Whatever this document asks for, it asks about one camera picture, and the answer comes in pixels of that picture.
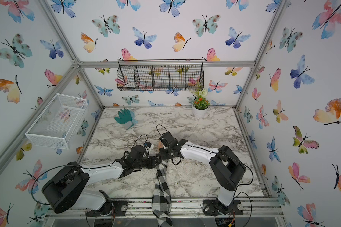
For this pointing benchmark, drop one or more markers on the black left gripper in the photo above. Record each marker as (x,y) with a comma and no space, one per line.
(152,160)

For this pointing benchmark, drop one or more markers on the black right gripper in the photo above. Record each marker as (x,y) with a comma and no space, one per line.
(161,154)

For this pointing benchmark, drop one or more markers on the black white plaid sleeve forearm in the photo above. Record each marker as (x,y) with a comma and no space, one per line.
(161,199)

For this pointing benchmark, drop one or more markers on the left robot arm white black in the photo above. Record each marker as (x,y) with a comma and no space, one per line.
(67,189)

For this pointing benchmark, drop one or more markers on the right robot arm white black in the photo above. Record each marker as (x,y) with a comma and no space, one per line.
(226,166)

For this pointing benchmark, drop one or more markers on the mannequin hand with long nails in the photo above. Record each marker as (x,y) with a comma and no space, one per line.
(160,145)

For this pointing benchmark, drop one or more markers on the potted plant white pot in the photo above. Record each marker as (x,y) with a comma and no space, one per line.
(200,104)

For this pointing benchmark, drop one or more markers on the green grey work glove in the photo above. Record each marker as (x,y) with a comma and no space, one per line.
(125,117)

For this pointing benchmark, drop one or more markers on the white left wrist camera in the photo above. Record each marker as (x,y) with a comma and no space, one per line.
(149,145)

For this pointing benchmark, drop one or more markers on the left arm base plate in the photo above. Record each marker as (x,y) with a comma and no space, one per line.
(114,208)

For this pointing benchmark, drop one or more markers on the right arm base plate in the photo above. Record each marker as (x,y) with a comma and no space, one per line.
(215,207)

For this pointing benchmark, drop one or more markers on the black wire wall basket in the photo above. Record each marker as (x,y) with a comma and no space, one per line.
(160,75)

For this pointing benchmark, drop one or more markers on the white mesh wall basket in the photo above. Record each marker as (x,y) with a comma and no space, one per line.
(57,122)

